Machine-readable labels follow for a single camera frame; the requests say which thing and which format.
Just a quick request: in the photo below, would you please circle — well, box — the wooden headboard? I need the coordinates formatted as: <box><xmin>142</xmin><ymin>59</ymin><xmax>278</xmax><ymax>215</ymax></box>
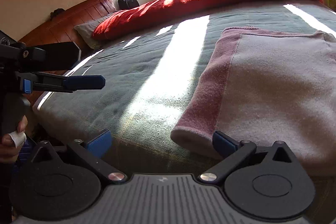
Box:
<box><xmin>18</xmin><ymin>0</ymin><xmax>116</xmax><ymax>56</ymax></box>

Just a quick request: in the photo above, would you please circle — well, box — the pink and white sweater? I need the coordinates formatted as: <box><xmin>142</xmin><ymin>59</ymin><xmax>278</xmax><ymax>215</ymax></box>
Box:
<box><xmin>171</xmin><ymin>26</ymin><xmax>336</xmax><ymax>177</ymax></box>

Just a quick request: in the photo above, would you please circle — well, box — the grey pillow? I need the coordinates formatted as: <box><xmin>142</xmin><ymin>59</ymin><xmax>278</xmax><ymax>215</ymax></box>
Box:
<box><xmin>73</xmin><ymin>13</ymin><xmax>116</xmax><ymax>50</ymax></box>

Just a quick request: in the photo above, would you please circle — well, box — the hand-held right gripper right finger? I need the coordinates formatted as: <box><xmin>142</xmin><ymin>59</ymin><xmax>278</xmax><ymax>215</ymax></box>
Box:
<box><xmin>197</xmin><ymin>130</ymin><xmax>293</xmax><ymax>184</ymax></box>

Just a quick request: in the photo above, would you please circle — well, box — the black backpack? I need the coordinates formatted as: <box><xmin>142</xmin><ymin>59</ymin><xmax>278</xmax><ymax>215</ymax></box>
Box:
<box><xmin>118</xmin><ymin>0</ymin><xmax>140</xmax><ymax>10</ymax></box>

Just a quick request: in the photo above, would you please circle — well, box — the small dark cloth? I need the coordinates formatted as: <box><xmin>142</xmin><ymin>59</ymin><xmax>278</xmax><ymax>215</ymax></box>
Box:
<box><xmin>50</xmin><ymin>8</ymin><xmax>66</xmax><ymax>20</ymax></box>

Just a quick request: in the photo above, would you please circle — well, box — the person's left hand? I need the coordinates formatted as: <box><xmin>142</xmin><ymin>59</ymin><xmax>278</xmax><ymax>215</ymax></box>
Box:
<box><xmin>0</xmin><ymin>116</ymin><xmax>28</xmax><ymax>164</ymax></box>

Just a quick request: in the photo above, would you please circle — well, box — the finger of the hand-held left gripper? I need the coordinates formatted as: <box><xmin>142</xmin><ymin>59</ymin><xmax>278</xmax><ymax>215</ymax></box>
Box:
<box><xmin>22</xmin><ymin>74</ymin><xmax>106</xmax><ymax>94</ymax></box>

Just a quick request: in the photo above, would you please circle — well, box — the green plaid bed sheet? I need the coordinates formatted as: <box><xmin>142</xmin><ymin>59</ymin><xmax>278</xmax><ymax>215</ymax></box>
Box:
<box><xmin>33</xmin><ymin>0</ymin><xmax>336</xmax><ymax>224</ymax></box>

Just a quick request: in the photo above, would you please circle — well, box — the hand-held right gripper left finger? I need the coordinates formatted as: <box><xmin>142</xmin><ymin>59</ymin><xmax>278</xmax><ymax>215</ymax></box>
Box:
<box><xmin>31</xmin><ymin>129</ymin><xmax>128</xmax><ymax>184</ymax></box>

